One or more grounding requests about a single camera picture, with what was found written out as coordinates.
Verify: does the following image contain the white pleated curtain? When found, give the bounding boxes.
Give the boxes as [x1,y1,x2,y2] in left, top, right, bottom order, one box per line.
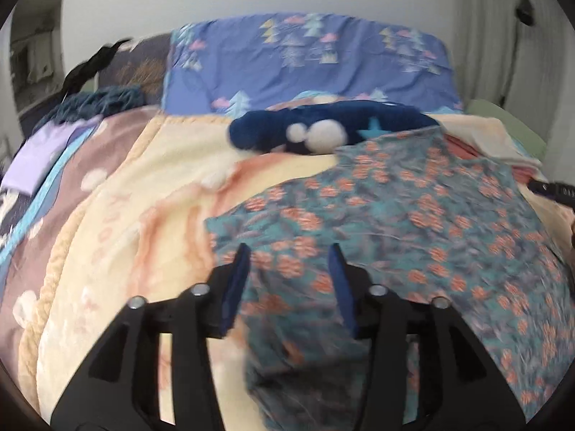
[453,0,575,153]

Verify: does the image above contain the black garment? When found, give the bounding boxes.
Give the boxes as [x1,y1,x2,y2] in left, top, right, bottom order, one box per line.
[60,37,135,96]

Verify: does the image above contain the light purple cloth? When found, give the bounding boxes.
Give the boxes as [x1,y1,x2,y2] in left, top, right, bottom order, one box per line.
[0,119,102,196]

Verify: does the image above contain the teal knitted cloth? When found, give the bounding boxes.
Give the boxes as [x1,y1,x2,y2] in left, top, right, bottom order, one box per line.
[38,85,145,125]

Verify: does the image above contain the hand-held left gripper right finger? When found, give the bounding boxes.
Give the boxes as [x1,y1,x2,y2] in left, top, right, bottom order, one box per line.
[328,242,526,431]

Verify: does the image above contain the peach printed fleece blanket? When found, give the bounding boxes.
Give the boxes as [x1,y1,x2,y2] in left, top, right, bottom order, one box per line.
[0,108,571,431]

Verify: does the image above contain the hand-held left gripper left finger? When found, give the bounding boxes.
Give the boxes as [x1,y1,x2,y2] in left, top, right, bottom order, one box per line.
[50,242,252,431]

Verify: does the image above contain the green pillow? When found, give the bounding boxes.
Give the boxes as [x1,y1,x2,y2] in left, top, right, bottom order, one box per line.
[465,99,547,163]

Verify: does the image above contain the dark patterned cushion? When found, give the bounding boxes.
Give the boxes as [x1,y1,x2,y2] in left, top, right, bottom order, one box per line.
[96,33,174,108]

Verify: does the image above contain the teal floral garment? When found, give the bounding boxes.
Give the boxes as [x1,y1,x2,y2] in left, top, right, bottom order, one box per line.
[204,126,575,431]

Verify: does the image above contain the navy plush toy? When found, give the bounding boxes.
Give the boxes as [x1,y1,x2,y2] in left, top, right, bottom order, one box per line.
[228,101,443,156]

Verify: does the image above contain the blue tree-print bed sheet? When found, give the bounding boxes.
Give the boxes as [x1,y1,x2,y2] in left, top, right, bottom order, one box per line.
[162,13,464,116]

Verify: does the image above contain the black floor lamp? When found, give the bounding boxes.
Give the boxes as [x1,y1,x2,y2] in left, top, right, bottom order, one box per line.
[496,0,535,108]

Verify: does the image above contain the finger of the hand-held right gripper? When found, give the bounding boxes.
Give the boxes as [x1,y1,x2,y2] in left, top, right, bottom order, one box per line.
[528,180,575,210]

